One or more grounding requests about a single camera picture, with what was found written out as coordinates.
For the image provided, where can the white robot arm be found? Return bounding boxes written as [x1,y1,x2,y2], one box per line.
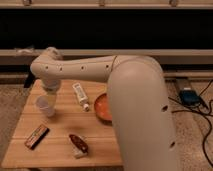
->
[30,47,182,171]

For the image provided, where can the orange ceramic bowl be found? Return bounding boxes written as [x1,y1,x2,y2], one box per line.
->
[94,93,112,122]

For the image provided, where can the translucent plastic cup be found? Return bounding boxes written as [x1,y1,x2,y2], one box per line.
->
[35,95,56,117]

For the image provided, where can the white tube with cap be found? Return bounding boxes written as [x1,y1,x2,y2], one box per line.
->
[72,83,89,111]

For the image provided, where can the dark rectangular candy bar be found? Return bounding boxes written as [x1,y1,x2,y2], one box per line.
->
[24,124,50,150]

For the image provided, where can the wooden table board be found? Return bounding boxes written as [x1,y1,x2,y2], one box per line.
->
[2,80,121,168]

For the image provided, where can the blue power adapter box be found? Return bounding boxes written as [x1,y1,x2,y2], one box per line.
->
[179,89,199,106]

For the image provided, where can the black cable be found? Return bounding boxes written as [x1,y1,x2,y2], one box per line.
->
[167,79,213,168]

